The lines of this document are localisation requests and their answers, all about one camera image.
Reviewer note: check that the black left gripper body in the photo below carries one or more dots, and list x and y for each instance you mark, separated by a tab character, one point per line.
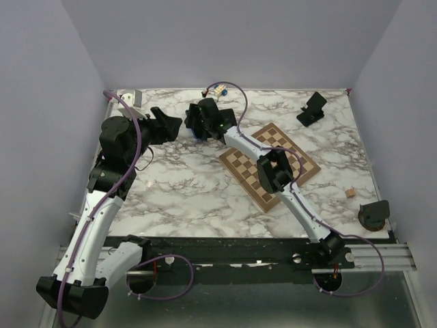
150	134

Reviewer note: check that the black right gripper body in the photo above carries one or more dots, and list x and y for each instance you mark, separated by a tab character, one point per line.
199	122

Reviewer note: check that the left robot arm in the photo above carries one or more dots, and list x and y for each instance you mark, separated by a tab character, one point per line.
80	283

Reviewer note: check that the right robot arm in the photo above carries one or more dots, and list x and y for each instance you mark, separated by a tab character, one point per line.
274	171

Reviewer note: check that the black phone stand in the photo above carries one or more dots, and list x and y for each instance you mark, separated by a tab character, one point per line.
313	112

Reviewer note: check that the toy brick car blue wheels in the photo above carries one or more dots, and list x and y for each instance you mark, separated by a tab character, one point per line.
220	90

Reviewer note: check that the small wooden block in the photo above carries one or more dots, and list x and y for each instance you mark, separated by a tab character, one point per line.
350	193

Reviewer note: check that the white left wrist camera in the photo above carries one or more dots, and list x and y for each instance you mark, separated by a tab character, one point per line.
133	98

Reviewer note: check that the black table front rail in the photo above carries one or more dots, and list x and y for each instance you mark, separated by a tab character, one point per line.
224	261

